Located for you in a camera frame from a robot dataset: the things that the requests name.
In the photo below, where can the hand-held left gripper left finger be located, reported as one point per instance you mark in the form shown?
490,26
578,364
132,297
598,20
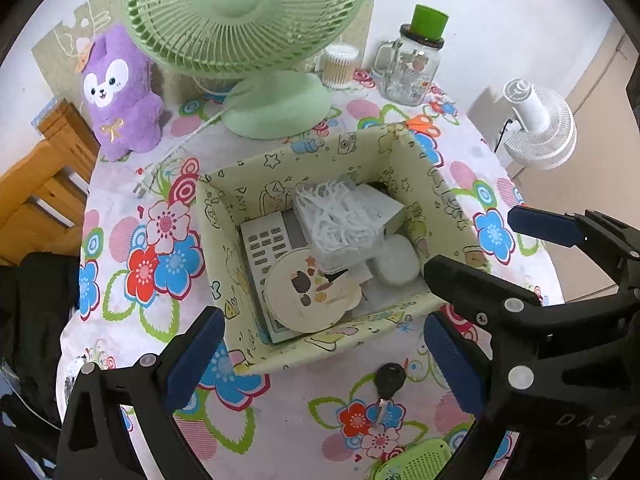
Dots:
195,360

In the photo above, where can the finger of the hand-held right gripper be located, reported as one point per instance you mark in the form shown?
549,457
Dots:
475,285
545,225

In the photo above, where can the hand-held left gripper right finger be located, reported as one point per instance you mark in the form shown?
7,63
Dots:
455,365

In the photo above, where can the black headed key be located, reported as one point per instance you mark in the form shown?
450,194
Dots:
390,380

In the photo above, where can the yellow patterned storage box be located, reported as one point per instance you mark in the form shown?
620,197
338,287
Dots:
310,350

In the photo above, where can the round cream compact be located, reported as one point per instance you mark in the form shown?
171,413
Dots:
310,305

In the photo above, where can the white calculator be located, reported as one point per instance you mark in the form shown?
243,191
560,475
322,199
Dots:
265,250

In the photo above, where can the bag of white floss picks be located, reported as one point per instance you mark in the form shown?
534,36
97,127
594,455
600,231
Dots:
335,220

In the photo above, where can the white round case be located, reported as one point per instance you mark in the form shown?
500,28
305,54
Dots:
397,260

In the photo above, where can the white standing fan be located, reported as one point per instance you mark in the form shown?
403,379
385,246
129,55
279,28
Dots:
545,130

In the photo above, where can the green perforated device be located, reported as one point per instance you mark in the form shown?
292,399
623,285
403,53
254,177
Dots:
415,462

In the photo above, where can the floral tablecloth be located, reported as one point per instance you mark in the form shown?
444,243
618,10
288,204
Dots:
280,425

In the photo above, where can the white power adapter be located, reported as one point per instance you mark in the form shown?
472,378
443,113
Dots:
387,212

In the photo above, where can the white printed plastic bag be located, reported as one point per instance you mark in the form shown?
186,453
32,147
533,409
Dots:
70,385

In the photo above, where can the glass jar mug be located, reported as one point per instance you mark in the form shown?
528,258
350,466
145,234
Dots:
407,75

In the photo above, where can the green plastic cup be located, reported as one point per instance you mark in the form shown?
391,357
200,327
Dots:
429,22

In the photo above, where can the wooden chair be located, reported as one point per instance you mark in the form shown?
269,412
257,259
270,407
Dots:
40,185

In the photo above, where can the purple plush toy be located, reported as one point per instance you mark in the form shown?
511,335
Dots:
125,115

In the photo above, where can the clear cotton swab container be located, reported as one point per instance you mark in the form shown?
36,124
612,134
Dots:
340,67

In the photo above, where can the green desk fan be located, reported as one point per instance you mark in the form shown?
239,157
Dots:
240,5

